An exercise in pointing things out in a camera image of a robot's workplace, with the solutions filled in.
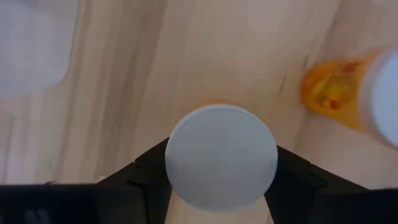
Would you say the clear plastic bin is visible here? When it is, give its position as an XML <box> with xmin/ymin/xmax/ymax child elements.
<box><xmin>0</xmin><ymin>0</ymin><xmax>78</xmax><ymax>99</ymax></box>

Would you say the medium orange pill bottle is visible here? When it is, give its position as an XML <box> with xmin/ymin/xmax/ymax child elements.
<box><xmin>164</xmin><ymin>100</ymin><xmax>279</xmax><ymax>214</ymax></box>

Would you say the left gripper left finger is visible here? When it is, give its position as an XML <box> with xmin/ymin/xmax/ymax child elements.
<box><xmin>95</xmin><ymin>136</ymin><xmax>174</xmax><ymax>224</ymax></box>

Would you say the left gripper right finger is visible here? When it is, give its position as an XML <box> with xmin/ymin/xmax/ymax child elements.
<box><xmin>264</xmin><ymin>145</ymin><xmax>371</xmax><ymax>224</ymax></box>

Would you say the large orange pill bottle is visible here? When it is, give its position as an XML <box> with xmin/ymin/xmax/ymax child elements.
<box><xmin>300</xmin><ymin>46</ymin><xmax>398</xmax><ymax>147</ymax></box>

